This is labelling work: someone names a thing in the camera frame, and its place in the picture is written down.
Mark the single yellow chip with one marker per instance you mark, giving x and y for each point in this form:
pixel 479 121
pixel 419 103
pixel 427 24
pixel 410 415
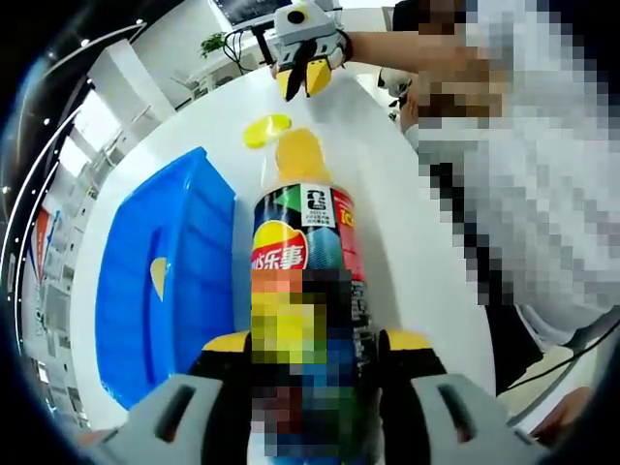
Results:
pixel 159 278

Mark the worn white black device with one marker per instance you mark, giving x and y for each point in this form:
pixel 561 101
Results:
pixel 397 92

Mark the large green potted plant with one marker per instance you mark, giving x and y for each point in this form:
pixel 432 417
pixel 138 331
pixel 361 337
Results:
pixel 213 44

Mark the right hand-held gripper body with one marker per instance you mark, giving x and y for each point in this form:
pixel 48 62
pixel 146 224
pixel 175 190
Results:
pixel 300 26

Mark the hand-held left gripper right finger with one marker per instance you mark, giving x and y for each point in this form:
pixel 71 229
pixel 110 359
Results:
pixel 436 421

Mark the blue plastic box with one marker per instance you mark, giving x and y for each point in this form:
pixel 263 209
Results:
pixel 194 232

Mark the dark printed chip container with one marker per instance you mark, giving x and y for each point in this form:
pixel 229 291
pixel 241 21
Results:
pixel 315 232

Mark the white table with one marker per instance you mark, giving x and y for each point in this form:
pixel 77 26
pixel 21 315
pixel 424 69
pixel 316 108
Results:
pixel 387 194

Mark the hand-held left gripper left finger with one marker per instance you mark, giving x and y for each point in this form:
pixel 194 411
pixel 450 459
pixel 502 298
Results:
pixel 160 426

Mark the stack of potato chips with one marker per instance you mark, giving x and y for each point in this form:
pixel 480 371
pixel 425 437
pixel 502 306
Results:
pixel 300 160

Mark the orange blue wall banner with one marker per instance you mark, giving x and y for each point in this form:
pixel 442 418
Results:
pixel 48 242

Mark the dark computer monitor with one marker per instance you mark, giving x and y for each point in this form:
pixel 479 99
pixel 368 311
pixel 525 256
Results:
pixel 247 12

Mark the person's black trousers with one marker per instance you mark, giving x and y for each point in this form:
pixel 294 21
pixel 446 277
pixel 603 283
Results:
pixel 504 339

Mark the yellow plastic container lid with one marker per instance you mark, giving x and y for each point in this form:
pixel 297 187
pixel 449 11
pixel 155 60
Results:
pixel 264 131

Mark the person's bare leg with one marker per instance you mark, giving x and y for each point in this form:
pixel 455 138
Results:
pixel 567 416

